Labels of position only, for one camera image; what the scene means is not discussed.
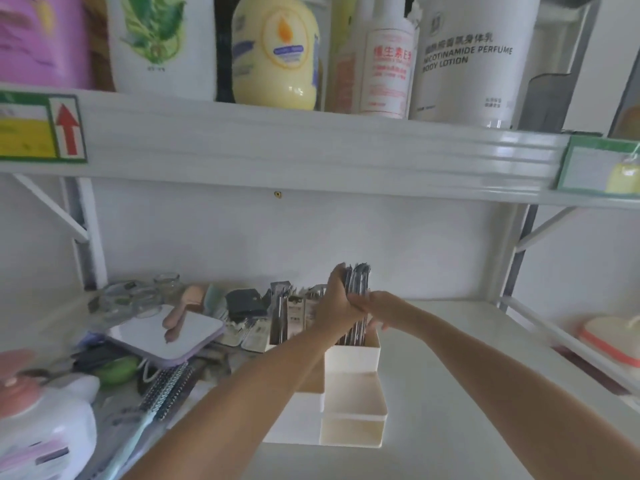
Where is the green-framed white shelf tag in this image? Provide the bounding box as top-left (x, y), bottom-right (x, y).
top-left (556, 135), bottom-right (640, 196)

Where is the white tiered organizer box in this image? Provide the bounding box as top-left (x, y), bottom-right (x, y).
top-left (262, 331), bottom-right (389, 448)

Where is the white shelf upright post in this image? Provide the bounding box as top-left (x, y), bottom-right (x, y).
top-left (499, 204), bottom-right (540, 308)
top-left (61, 177), bottom-right (109, 291)

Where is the yellow-orange tall bottle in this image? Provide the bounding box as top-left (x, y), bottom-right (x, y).
top-left (326, 0), bottom-right (371, 114)

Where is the white wire shelf rail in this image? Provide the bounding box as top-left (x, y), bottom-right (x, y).
top-left (496, 295), bottom-right (640, 395)

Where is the white metal shelf board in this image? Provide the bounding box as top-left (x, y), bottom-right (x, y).
top-left (0, 84), bottom-right (640, 211)

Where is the small clear glass jar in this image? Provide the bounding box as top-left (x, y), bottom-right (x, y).
top-left (153, 273), bottom-right (182, 301)

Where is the person's left forearm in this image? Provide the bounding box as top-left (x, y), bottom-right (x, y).
top-left (122, 317), bottom-right (351, 480)

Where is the clear plastic packet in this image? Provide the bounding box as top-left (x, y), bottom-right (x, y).
top-left (89, 281), bottom-right (163, 320)

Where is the purple bottle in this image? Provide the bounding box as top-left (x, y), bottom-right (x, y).
top-left (0, 0), bottom-right (96, 89)

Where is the teal hairbrush with black bristles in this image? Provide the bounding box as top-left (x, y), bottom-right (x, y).
top-left (102, 362), bottom-right (197, 480)

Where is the green oval case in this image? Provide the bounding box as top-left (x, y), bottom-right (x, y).
top-left (95, 356), bottom-right (141, 388)

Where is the white shelf bracket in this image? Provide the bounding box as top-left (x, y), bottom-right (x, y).
top-left (514, 205), bottom-right (583, 254)
top-left (12, 174), bottom-right (91, 243)

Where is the row of brown-label tool packets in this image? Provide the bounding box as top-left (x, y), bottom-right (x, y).
top-left (269, 281), bottom-right (326, 346)

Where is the bundle of dark grey packets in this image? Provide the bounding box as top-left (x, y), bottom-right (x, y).
top-left (343, 263), bottom-right (372, 346)

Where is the black pouch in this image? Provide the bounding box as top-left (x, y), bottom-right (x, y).
top-left (225, 289), bottom-right (267, 319)

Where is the yellow lotion bottle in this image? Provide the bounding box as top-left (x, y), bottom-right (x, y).
top-left (231, 0), bottom-right (321, 111)

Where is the white pump bottle red label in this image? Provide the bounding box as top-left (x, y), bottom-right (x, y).
top-left (357, 0), bottom-right (420, 120)

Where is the white mirror with purple rim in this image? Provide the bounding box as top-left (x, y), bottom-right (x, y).
top-left (106, 304), bottom-right (226, 366)

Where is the person's right forearm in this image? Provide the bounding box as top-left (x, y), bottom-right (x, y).
top-left (395, 299), bottom-right (640, 480)

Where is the large white body lotion bottle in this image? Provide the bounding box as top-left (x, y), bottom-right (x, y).
top-left (410, 0), bottom-right (543, 129)

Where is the person's left hand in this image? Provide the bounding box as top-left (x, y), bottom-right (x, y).
top-left (315, 263), bottom-right (371, 336)

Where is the white and orange sponge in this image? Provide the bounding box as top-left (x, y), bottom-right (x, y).
top-left (579, 315), bottom-right (640, 369)

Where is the white bottle with leaf print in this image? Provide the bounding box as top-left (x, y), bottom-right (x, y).
top-left (106, 0), bottom-right (218, 101)

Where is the person's right hand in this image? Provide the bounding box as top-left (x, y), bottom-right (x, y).
top-left (361, 291), bottom-right (402, 333)

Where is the green-framed tag with red arrow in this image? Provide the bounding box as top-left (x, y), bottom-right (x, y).
top-left (0, 91), bottom-right (88, 164)

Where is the white bottle with pink cap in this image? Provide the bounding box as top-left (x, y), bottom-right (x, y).
top-left (0, 350), bottom-right (101, 480)

